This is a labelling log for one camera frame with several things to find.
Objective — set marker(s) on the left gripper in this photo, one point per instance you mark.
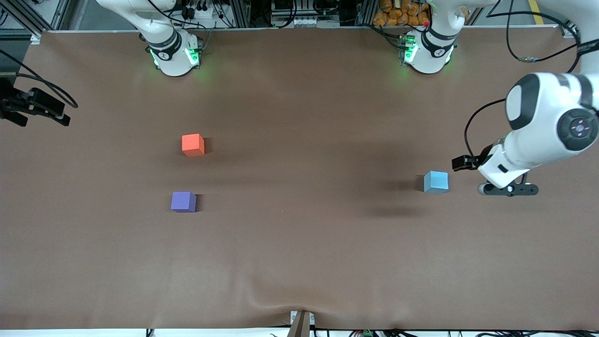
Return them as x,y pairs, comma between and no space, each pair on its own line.
464,162

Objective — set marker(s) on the purple block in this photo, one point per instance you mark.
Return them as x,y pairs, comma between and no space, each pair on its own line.
182,201

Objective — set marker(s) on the orange block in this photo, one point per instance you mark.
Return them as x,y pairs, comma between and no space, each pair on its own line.
192,144

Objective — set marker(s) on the white power strip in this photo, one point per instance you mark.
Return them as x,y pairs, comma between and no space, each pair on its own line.
206,15

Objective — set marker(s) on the aluminium frame profile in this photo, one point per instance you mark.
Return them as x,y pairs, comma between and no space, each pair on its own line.
568,29
28,21

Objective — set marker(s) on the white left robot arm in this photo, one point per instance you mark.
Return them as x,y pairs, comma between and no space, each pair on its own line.
543,121

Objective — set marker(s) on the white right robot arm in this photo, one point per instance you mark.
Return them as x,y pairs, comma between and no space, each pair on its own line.
171,58

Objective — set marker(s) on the brown post with bracket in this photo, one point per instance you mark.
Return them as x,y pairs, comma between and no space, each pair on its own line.
302,327

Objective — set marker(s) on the white terminal block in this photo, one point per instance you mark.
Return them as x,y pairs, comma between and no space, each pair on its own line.
309,21

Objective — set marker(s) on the light blue block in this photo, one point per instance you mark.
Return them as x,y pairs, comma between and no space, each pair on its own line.
435,181

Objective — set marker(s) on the pile of orange packets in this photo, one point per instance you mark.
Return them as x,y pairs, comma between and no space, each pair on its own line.
398,14

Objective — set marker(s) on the brown table cloth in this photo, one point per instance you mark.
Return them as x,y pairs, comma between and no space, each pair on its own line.
299,224

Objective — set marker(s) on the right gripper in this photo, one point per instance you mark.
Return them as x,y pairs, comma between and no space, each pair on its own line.
10,104

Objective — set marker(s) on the green connector plug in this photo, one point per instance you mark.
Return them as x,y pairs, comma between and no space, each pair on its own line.
367,333

